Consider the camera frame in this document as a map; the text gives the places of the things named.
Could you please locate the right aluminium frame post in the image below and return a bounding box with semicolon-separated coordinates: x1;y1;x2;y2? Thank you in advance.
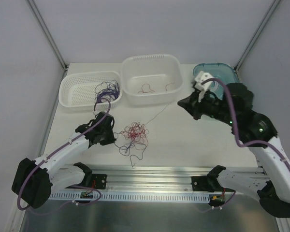
234;0;282;73

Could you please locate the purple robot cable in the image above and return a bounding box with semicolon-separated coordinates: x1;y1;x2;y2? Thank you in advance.
198;78;290;213
16;99;112;216

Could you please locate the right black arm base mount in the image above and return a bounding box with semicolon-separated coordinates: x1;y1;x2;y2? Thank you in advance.
191;176;216;192

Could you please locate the white slotted cable duct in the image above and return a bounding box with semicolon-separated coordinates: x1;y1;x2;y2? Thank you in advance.
49;190;210;203

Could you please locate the aluminium frame post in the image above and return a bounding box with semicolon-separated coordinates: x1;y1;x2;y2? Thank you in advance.
25;0;68;71
234;0;282;73

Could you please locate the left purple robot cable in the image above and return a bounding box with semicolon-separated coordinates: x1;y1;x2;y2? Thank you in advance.
16;99;112;216

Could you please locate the purple wire bundle in basket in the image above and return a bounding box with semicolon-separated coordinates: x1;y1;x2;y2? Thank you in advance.
94;79;122;104

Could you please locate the teal transparent plastic tray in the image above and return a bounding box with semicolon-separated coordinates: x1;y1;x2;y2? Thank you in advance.
193;63;239;100

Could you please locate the white plastic tub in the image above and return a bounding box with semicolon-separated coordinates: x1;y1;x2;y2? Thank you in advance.
120;54;184;106

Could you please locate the aluminium mounting rail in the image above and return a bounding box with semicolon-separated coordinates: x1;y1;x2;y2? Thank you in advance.
48;164;266;194

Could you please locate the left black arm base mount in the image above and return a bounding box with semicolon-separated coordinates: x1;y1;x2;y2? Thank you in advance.
91;174;107;190

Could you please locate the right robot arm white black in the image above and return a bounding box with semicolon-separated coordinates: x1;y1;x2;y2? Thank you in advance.
177;83;290;218

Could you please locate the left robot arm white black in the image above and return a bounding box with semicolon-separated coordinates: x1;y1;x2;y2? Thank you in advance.
12;112;116;211

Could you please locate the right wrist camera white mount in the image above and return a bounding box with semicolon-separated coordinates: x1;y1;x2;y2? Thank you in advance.
193;71;214;102

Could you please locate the left aluminium frame post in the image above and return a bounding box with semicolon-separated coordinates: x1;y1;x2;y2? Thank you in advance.
25;0;68;71

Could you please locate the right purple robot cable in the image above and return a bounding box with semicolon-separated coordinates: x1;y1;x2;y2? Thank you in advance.
198;78;290;213

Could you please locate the white perforated basket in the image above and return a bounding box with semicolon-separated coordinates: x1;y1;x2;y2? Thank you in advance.
58;71;122;111

